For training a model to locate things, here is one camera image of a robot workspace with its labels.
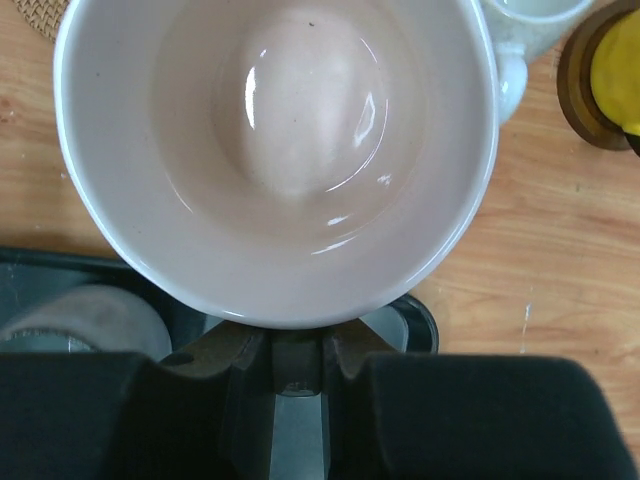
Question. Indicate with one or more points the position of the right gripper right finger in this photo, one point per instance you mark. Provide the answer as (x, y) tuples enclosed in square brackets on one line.
[(398, 415)]

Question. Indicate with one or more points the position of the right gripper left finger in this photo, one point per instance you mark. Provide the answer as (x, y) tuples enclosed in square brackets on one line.
[(204, 412)]

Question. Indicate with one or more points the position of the grey ceramic mug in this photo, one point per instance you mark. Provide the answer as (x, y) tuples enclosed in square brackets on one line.
[(90, 318)]

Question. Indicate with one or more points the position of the pink ceramic mug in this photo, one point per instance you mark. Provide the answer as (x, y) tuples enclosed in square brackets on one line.
[(283, 164)]

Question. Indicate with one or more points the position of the brown wooden coaster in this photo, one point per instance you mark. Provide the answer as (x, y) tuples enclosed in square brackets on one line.
[(573, 78)]

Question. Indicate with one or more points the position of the cream ceramic mug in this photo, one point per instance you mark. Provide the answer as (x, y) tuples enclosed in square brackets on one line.
[(521, 31)]

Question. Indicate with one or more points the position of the yellow glass mug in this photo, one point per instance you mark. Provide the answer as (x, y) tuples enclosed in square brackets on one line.
[(614, 77)]

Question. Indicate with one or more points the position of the woven rattan coaster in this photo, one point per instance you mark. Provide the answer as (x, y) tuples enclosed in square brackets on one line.
[(44, 16)]

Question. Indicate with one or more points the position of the black plastic tray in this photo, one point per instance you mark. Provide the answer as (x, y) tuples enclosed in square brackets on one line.
[(300, 422)]

